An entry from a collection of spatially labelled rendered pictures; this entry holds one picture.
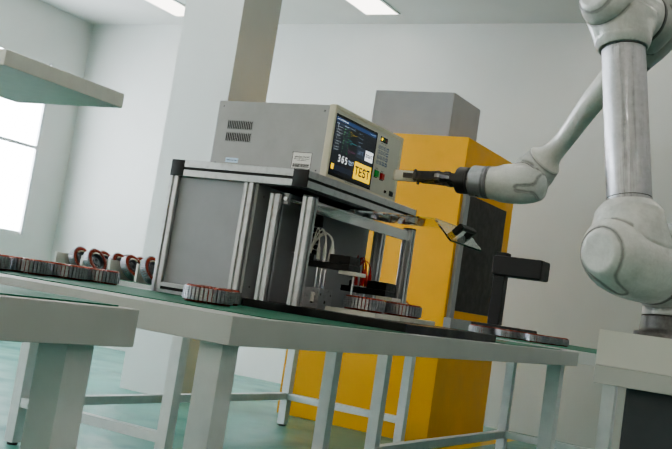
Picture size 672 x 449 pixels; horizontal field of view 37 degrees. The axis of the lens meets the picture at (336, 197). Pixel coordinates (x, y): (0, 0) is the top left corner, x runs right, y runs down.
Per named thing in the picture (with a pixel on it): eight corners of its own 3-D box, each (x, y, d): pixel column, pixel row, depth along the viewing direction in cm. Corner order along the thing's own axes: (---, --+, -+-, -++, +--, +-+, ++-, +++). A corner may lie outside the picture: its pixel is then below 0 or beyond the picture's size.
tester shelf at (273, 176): (414, 224, 312) (416, 210, 313) (306, 187, 253) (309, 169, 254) (295, 211, 334) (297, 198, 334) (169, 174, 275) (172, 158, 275)
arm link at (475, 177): (493, 201, 279) (473, 199, 282) (497, 169, 280) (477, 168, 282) (481, 196, 271) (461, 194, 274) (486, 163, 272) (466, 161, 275)
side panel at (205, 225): (240, 305, 260) (259, 184, 264) (233, 304, 258) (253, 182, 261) (156, 291, 274) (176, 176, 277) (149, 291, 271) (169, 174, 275)
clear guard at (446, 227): (481, 251, 293) (484, 231, 294) (450, 241, 272) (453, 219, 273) (382, 239, 309) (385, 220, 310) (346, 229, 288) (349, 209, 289)
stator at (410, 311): (426, 320, 287) (428, 307, 288) (410, 318, 278) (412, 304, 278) (392, 314, 293) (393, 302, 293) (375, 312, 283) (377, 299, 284)
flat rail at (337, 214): (409, 241, 309) (411, 232, 309) (310, 211, 255) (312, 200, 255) (406, 241, 309) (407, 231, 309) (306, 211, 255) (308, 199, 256)
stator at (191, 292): (219, 304, 226) (221, 288, 226) (240, 308, 216) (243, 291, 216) (173, 298, 220) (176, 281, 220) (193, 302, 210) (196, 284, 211)
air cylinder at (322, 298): (330, 310, 273) (333, 290, 274) (316, 308, 267) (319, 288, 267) (314, 307, 276) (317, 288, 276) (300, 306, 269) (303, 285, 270)
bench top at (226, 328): (577, 366, 356) (579, 352, 357) (228, 345, 166) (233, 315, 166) (332, 325, 406) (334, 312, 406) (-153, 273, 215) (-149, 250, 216)
